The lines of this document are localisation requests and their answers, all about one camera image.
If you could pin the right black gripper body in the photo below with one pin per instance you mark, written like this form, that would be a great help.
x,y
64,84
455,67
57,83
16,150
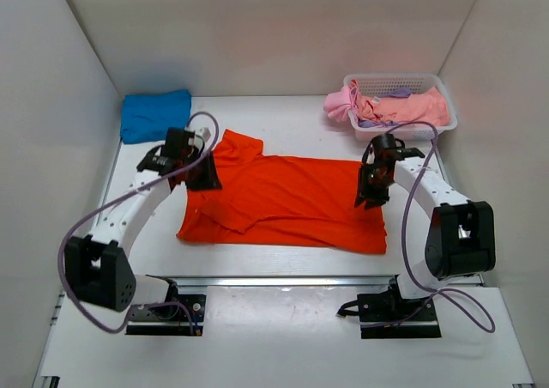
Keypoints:
x,y
373,187

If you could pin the aluminium rail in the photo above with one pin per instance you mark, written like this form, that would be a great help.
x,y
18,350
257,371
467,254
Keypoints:
x,y
279,281

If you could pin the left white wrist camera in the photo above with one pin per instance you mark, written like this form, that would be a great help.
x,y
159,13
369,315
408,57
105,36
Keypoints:
x,y
204,133

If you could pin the folded blue t-shirt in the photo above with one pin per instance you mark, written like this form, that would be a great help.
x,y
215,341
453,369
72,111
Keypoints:
x,y
148,117

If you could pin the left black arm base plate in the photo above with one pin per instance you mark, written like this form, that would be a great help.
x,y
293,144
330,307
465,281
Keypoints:
x,y
170,320

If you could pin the light pink t-shirt in basket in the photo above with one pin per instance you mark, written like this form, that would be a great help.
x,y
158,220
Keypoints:
x,y
429,106

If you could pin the pink t-shirt over basket edge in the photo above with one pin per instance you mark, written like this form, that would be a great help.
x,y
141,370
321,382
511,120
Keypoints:
x,y
343,105

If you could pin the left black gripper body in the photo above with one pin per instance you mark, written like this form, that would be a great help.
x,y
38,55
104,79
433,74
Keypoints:
x,y
204,174

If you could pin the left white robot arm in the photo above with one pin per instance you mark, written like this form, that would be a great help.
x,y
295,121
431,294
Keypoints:
x,y
96,266

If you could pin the orange t-shirt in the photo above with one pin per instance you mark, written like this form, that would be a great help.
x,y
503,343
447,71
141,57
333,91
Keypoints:
x,y
280,200

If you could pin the white plastic basket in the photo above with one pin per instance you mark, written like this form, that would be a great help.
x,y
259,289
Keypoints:
x,y
375,84

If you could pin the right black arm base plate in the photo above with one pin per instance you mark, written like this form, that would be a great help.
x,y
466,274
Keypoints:
x,y
388,316

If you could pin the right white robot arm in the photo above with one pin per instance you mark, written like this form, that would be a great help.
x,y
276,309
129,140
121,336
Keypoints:
x,y
460,240

